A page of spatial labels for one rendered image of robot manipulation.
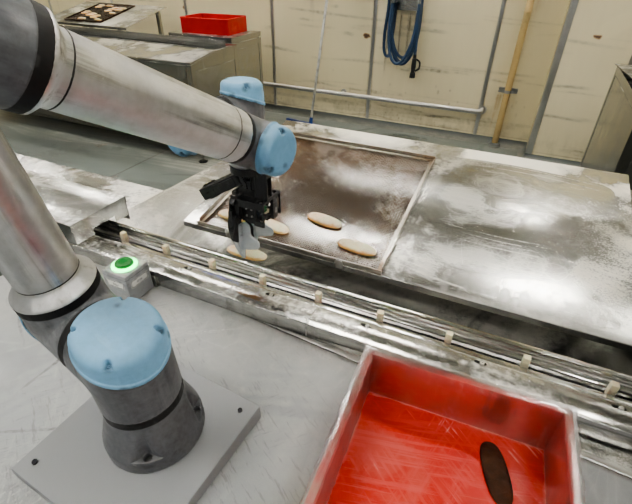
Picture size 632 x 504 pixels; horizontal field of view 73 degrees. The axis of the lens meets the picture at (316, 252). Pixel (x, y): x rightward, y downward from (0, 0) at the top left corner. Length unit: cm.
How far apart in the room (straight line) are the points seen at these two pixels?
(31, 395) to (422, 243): 85
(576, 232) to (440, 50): 345
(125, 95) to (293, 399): 56
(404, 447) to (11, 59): 69
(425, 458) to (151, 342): 45
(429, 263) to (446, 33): 359
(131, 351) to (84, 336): 7
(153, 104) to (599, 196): 111
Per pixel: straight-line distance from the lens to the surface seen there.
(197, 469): 73
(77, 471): 79
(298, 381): 83
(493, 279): 100
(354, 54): 471
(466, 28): 442
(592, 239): 118
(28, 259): 64
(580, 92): 417
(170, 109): 52
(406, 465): 75
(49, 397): 93
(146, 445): 72
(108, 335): 61
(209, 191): 91
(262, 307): 91
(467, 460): 78
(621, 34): 412
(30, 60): 43
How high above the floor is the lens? 147
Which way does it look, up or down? 34 degrees down
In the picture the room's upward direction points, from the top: 1 degrees clockwise
